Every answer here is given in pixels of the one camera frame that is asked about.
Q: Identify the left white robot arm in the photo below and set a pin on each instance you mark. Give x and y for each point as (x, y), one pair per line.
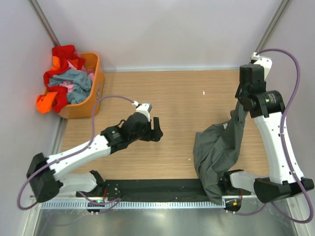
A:
(46, 174)

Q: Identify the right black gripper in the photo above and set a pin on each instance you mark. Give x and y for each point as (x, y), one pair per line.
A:
(237, 92)

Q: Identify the orange plastic basket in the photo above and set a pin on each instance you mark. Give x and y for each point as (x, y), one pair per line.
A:
(84, 109)

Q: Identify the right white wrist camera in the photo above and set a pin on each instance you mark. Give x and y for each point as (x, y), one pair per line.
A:
(263, 61)

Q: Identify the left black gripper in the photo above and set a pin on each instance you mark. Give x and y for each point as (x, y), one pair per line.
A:
(154, 134)

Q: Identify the pink t shirt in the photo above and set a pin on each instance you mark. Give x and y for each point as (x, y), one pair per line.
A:
(90, 73)

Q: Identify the blue grey t shirt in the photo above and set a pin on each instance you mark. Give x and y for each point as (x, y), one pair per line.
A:
(82, 85)

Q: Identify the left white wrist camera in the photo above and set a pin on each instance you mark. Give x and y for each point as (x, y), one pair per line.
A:
(143, 108)

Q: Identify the red t shirt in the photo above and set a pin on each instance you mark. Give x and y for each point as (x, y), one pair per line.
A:
(65, 53)

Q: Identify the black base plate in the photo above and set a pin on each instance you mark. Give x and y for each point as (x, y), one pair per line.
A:
(151, 190)

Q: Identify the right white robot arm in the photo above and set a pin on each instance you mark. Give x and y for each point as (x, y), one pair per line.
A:
(267, 108)

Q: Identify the slotted cable duct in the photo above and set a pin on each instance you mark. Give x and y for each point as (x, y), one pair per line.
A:
(83, 204)

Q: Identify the dark grey t shirt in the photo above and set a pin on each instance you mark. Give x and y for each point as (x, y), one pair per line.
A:
(216, 150)

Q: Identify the orange t shirt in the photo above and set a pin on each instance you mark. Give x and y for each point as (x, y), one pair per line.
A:
(50, 100)

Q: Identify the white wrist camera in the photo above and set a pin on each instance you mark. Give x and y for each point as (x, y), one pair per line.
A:
(143, 108)
(263, 61)

